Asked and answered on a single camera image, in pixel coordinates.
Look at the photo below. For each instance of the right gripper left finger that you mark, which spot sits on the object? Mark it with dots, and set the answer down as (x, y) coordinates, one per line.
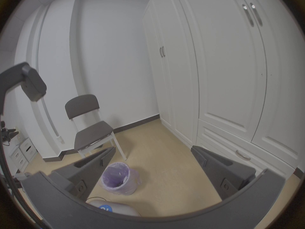
(91, 173)

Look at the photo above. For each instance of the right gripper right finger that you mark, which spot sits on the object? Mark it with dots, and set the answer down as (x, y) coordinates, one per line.
(224, 175)

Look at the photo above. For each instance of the purple plastic bag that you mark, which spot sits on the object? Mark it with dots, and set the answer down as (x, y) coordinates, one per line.
(114, 175)

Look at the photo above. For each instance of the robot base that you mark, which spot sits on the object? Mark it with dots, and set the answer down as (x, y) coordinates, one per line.
(119, 207)

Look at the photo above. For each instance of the white trash bin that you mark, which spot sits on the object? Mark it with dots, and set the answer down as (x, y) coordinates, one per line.
(124, 189)

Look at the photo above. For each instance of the white chair with grey cushions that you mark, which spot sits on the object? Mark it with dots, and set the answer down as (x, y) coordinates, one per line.
(93, 132)

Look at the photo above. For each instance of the white chest of drawers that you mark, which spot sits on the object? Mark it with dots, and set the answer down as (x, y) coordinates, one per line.
(23, 151)

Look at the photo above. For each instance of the white wardrobe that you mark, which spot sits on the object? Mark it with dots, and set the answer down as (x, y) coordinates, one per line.
(226, 68)

